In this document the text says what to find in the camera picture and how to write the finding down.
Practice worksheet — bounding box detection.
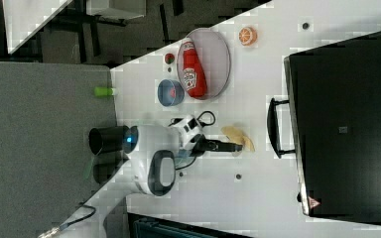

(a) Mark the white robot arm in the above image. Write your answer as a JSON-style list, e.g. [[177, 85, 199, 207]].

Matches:
[[38, 115, 242, 238]]

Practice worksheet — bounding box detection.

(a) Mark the grey round plate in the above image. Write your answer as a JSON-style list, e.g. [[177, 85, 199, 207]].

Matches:
[[177, 28, 231, 100]]

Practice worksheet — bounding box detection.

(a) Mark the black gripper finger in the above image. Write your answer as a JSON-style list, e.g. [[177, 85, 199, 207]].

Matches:
[[205, 140, 230, 145], [206, 145, 243, 153]]

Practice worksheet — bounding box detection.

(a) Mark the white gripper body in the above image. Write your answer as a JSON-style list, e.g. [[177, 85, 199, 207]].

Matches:
[[171, 118, 202, 157]]

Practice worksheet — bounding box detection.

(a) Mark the red ketchup bottle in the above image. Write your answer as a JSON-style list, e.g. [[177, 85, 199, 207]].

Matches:
[[183, 38, 207, 98]]

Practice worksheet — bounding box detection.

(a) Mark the peeled yellow banana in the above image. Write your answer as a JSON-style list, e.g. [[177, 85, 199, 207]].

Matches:
[[221, 126, 255, 152]]

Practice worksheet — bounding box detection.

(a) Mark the black toaster oven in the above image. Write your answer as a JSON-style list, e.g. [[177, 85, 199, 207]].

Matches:
[[267, 31, 381, 225]]

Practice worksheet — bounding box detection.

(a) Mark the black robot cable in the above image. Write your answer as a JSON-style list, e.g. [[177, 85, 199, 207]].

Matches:
[[59, 204, 97, 231]]

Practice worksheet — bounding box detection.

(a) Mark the orange slice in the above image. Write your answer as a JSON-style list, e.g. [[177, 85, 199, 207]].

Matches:
[[238, 27, 257, 46]]

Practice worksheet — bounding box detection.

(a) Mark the blue bowl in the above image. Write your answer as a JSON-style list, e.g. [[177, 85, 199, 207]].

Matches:
[[157, 79, 185, 107]]

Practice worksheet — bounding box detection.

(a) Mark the green marker pen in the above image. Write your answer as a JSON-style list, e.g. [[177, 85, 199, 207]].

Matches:
[[94, 87, 117, 97]]

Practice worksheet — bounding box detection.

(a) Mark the red strawberry in bowl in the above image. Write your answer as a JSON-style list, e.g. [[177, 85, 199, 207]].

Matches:
[[169, 88, 176, 98]]

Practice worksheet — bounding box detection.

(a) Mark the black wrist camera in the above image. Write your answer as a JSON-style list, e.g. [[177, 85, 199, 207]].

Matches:
[[177, 115, 201, 133]]

